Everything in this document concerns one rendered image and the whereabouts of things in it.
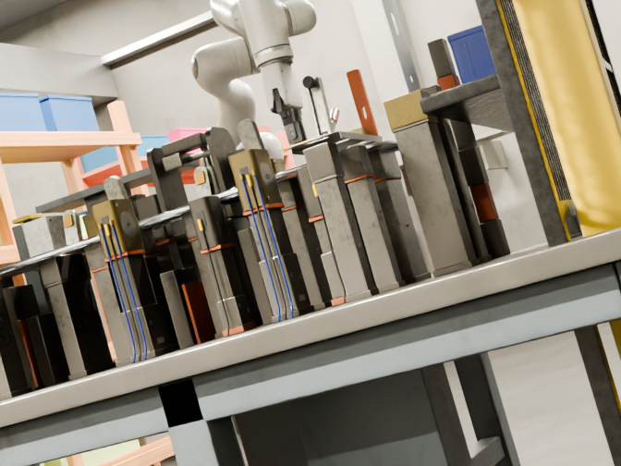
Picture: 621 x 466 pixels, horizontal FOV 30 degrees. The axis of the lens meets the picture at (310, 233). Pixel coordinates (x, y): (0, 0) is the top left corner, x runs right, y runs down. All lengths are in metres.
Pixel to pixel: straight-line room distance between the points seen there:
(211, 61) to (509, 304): 1.43
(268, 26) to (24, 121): 3.62
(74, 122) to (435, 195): 4.22
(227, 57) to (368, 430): 1.20
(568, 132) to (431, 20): 7.57
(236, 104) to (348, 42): 6.64
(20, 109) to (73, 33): 5.00
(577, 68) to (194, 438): 0.85
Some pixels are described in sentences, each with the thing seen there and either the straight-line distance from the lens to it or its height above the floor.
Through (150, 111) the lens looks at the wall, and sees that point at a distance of 10.47.
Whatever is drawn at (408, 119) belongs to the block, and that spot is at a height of 1.01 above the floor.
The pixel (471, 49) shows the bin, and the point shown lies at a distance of 2.38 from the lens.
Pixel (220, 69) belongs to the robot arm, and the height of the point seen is 1.34.
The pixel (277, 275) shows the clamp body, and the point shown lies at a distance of 2.29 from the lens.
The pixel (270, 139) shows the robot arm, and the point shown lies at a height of 1.19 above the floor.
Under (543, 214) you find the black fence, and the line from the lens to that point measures 1.74.
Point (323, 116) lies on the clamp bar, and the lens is 2.68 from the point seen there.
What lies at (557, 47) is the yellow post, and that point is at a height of 0.99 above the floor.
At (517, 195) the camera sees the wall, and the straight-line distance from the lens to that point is 9.15.
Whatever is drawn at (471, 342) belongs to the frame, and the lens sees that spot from 1.70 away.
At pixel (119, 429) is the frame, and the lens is 1.99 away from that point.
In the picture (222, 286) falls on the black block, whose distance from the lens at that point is 2.40.
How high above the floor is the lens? 0.72
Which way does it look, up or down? 3 degrees up
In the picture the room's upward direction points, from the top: 16 degrees counter-clockwise
